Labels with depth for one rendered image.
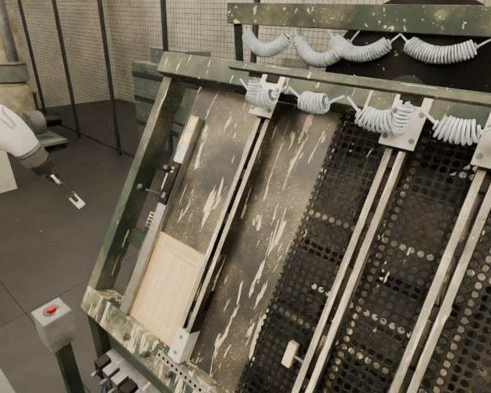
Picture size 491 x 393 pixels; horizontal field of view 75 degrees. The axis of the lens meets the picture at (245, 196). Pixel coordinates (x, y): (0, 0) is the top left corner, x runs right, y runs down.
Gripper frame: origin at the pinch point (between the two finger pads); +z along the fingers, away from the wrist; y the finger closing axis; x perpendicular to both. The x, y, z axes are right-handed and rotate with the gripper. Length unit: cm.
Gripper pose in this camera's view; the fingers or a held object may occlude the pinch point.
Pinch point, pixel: (75, 200)
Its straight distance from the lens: 143.2
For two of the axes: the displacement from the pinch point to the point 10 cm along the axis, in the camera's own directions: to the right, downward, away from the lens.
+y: -6.7, -3.6, 6.5
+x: -6.8, 6.4, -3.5
